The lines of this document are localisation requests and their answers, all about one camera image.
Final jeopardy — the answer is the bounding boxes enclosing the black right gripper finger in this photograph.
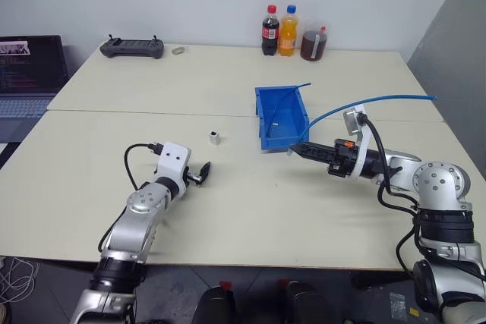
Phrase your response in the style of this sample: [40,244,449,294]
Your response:
[296,150,337,165]
[294,142,337,154]

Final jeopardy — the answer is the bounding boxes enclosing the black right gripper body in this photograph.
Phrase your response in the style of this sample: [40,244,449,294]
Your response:
[327,137,360,178]

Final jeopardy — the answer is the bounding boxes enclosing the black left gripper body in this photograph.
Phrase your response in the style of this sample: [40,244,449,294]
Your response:
[183,166,203,187]

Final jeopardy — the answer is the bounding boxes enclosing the long blue network cable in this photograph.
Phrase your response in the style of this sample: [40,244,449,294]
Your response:
[286,94,438,156]

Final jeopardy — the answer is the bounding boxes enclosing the blue plastic bin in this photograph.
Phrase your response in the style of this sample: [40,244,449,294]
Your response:
[254,84,311,152]

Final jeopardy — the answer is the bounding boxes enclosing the clear jar brown liquid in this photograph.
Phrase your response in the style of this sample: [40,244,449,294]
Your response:
[299,26,328,62]

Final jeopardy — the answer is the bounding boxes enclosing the orange soda bottle blue cap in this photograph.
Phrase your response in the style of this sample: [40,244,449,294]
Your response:
[278,4,298,58]

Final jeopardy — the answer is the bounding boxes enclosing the cola bottle red cap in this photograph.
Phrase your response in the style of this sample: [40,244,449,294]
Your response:
[260,4,281,57]

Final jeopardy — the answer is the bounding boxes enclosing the dark rounded shape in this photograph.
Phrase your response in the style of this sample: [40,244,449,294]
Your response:
[192,285,237,324]
[285,281,336,324]

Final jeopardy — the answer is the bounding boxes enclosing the grey handheld remote controller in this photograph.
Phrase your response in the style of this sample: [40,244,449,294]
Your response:
[99,33,166,61]

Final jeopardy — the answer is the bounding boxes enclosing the small clear plastic bag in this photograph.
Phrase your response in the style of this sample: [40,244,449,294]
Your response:
[389,291,409,319]

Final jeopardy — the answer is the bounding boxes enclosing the open laptop computer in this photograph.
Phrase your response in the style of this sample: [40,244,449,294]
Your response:
[0,34,71,143]

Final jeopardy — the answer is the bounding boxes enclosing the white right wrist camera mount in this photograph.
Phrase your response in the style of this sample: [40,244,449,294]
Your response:
[342,103,370,181]

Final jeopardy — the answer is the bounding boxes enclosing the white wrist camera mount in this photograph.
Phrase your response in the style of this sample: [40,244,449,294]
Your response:
[342,103,370,181]
[154,142,192,200]

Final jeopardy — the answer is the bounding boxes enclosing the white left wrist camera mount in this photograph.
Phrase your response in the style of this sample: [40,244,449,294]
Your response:
[154,142,192,200]

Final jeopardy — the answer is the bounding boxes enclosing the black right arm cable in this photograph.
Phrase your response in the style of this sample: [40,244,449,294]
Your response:
[356,112,486,283]

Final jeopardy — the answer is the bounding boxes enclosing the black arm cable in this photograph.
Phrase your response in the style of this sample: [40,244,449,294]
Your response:
[97,143,165,253]
[356,112,486,283]

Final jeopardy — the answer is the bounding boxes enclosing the short blue network cable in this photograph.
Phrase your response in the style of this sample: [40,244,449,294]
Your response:
[265,81,312,140]

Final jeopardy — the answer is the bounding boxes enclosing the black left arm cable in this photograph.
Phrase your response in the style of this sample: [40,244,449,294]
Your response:
[97,143,165,253]

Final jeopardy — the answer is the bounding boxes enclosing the white floor cables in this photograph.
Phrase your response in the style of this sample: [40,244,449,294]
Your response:
[0,256,39,304]

